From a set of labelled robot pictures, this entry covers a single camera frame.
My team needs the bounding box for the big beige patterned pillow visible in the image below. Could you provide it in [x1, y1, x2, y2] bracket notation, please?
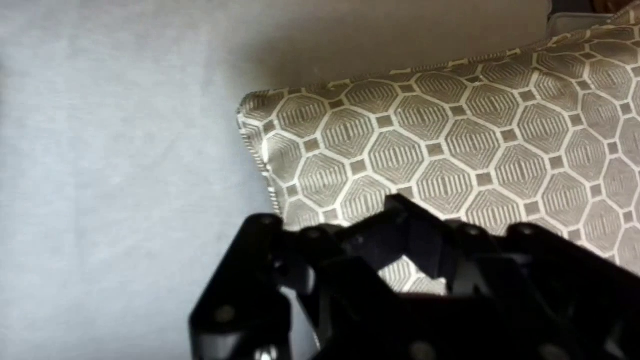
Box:
[236, 7, 640, 297]

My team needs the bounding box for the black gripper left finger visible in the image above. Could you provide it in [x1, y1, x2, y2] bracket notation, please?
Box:
[188, 193, 411, 360]

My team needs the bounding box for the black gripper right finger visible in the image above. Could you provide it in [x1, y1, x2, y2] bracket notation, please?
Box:
[399, 199, 640, 360]

